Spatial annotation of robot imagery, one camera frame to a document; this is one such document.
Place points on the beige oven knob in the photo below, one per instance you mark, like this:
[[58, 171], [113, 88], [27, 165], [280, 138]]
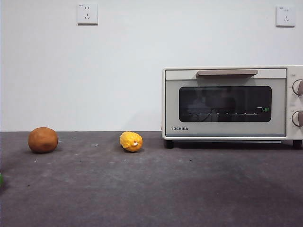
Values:
[[298, 87], [297, 118]]

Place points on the white wall socket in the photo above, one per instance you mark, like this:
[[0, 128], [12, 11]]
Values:
[[87, 14], [285, 16]]

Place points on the cream toaster oven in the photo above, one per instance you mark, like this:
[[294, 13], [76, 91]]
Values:
[[290, 132]]

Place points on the green vegetable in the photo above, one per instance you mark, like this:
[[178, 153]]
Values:
[[1, 180]]

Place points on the yellow corn cob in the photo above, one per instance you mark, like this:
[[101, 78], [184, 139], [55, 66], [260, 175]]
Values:
[[130, 142]]

